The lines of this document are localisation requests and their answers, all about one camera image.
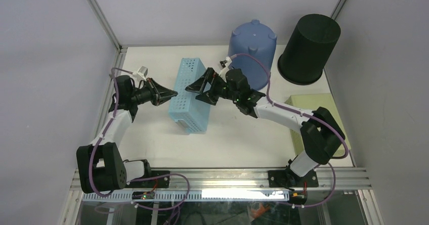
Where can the aluminium front rail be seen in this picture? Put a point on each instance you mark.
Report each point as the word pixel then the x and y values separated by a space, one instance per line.
pixel 344 178

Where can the light blue perforated basket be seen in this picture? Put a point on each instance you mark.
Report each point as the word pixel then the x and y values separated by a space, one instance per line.
pixel 187 112

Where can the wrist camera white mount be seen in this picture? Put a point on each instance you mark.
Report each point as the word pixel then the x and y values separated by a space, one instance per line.
pixel 225 64
pixel 140 74

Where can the orange object under table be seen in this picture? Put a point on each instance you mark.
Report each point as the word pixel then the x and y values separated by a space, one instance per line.
pixel 258 209

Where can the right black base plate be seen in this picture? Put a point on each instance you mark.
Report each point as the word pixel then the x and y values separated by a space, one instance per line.
pixel 280 179

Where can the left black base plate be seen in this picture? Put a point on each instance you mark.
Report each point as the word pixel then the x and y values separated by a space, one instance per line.
pixel 156 178

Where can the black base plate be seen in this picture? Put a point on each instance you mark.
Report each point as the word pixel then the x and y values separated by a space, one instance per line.
pixel 156 178
pixel 280 179

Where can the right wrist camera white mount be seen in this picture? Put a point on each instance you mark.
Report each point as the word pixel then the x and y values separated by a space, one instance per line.
pixel 225 64

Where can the white slotted cable duct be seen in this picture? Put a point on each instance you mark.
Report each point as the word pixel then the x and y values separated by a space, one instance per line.
pixel 205 195

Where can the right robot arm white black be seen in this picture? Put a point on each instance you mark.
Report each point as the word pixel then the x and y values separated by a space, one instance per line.
pixel 321 134

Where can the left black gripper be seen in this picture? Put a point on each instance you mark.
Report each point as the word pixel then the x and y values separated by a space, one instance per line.
pixel 157 91

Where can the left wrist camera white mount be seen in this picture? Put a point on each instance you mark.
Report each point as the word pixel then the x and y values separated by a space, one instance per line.
pixel 140 74

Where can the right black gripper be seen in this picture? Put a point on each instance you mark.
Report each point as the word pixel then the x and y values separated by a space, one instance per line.
pixel 199 86

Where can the large black plastic bucket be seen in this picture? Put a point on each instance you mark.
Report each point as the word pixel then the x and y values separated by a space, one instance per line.
pixel 308 49

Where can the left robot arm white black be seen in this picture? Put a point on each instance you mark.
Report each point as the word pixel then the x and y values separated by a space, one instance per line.
pixel 101 167

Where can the large blue plastic bucket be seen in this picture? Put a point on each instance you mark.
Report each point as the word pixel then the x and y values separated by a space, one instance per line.
pixel 254 44

